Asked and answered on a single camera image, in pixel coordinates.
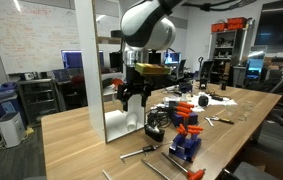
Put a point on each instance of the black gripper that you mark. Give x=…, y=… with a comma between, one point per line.
x=136, y=81

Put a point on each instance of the white cup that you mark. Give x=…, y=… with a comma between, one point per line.
x=131, y=121

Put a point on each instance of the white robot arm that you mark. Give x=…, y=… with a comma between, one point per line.
x=144, y=23

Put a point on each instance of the white shelf unit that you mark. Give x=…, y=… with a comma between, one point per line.
x=91, y=83

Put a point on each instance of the small black cup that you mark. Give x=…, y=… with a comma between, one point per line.
x=223, y=85

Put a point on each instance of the orange round object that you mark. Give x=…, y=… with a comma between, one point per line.
x=116, y=82

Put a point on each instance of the small black box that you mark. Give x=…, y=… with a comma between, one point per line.
x=154, y=134

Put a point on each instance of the metal caliper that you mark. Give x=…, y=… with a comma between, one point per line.
x=147, y=148

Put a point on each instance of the small lit monitor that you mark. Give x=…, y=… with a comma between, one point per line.
x=172, y=58

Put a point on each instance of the seated person in red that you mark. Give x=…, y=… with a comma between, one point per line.
x=77, y=81

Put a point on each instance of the blue box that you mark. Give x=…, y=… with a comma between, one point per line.
x=193, y=119

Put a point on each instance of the black round device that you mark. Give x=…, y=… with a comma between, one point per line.
x=203, y=100

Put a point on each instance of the blue hex key holder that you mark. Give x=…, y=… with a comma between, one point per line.
x=184, y=148

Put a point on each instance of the monitor with blue screen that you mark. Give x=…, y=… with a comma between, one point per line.
x=71, y=60

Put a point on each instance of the white paper sheet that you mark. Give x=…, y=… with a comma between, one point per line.
x=219, y=100

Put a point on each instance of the metal storage rack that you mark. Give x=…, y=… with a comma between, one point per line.
x=229, y=53

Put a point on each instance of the orange storage bin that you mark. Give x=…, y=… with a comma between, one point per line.
x=219, y=27
x=237, y=23

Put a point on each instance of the blue recycling bin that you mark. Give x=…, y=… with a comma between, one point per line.
x=4, y=100

